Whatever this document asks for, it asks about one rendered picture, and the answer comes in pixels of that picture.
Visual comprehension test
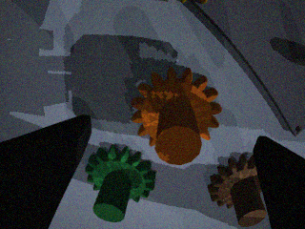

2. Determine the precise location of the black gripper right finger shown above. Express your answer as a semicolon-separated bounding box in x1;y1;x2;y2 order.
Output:
253;136;305;229

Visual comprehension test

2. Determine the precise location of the orange gear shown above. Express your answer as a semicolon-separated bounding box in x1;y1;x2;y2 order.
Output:
131;66;221;165

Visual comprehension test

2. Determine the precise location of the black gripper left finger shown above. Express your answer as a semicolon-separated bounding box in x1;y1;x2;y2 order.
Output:
0;114;92;229

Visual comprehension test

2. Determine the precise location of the green gear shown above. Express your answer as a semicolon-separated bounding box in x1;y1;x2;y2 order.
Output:
85;145;155;222

